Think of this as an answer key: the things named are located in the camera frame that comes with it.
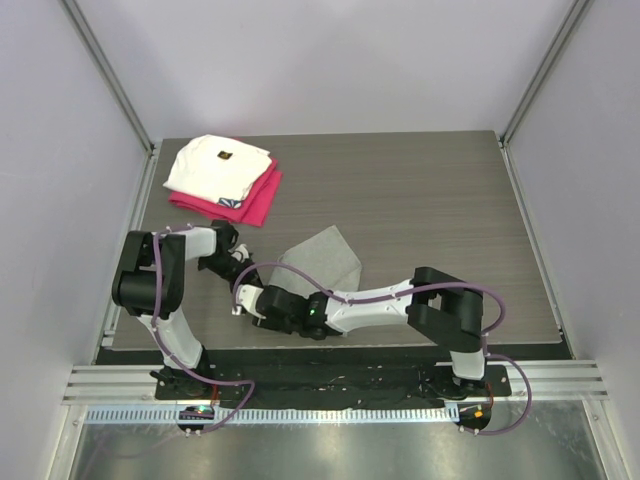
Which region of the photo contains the grey cloth napkin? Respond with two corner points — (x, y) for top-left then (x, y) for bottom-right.
(278, 225), (362, 292)

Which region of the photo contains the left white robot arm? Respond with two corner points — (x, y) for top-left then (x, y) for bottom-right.
(111, 220), (263, 399)

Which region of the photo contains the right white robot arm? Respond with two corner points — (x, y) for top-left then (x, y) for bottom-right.
(236, 267), (488, 395)

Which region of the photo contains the patterned blue cloth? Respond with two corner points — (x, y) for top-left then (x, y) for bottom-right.
(217, 198), (244, 209)

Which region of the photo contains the pink folded cloth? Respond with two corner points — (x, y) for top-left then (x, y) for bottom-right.
(169, 153), (282, 227)

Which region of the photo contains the white folded cloth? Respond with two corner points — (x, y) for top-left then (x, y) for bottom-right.
(163, 135), (274, 204)

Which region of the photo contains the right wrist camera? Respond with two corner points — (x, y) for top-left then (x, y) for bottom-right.
(232, 284), (263, 318)

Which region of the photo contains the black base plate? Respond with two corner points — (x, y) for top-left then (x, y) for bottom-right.
(154, 344), (515, 410)

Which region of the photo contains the aluminium frame rail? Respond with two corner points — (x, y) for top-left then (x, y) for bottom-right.
(63, 360), (608, 429)

